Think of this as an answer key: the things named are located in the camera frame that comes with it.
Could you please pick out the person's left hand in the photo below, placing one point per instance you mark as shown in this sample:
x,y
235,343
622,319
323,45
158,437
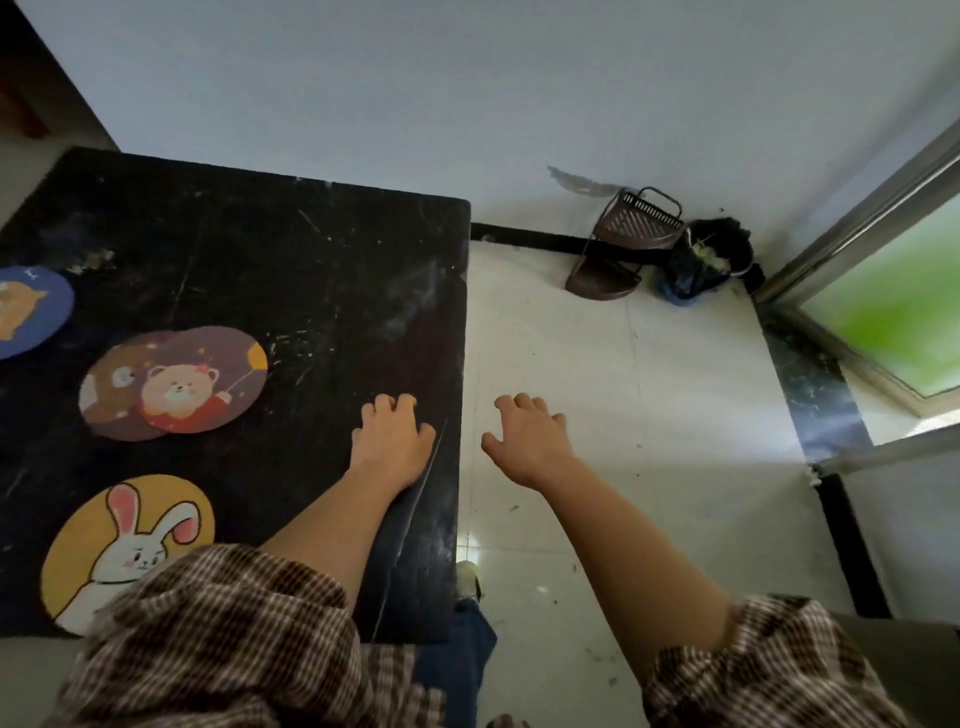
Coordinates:
x,y
390,446

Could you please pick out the person's right hand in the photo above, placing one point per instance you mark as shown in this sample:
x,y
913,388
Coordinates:
x,y
534,448

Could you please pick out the person's right thumb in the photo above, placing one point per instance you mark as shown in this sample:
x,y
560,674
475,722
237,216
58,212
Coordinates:
x,y
493,446

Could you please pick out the person's right middle finger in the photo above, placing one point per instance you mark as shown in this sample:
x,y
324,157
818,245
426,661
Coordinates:
x,y
523,403

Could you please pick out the person's right little finger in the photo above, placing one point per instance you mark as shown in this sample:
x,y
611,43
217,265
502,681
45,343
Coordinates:
x,y
559,420

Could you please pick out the person's left thumb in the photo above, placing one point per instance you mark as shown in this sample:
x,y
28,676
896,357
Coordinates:
x,y
424,439

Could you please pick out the person's left forearm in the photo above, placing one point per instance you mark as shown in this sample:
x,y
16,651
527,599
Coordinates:
x,y
341,525

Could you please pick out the person's right forearm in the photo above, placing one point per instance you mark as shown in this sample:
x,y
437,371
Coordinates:
x,y
622,555

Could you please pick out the black table cover sheet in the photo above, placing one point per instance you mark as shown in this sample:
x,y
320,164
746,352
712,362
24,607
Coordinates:
x,y
416,555

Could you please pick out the white shoe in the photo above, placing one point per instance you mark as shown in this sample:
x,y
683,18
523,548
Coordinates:
x,y
468,581

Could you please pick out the brown plastic dustpan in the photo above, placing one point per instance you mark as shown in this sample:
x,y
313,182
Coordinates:
x,y
637,232

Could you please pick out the black trash bin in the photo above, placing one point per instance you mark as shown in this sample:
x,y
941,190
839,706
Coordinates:
x,y
705,262

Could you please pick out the blue jeans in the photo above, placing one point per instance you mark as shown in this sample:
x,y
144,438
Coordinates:
x,y
457,667

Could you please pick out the round purple bear mat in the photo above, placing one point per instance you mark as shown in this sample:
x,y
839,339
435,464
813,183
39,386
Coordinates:
x,y
199,382

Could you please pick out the brown plaid shirt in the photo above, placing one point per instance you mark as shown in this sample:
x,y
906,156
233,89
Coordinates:
x,y
225,637

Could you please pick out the round brown bear mat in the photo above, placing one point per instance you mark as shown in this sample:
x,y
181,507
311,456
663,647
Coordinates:
x,y
109,397

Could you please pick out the round yellow rabbit mat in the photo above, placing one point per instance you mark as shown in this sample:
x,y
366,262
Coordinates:
x,y
112,547

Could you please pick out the round blue bear mat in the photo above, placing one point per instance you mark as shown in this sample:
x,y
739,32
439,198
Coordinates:
x,y
26,307

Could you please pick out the metal window frame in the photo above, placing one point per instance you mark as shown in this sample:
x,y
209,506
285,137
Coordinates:
x,y
840,247

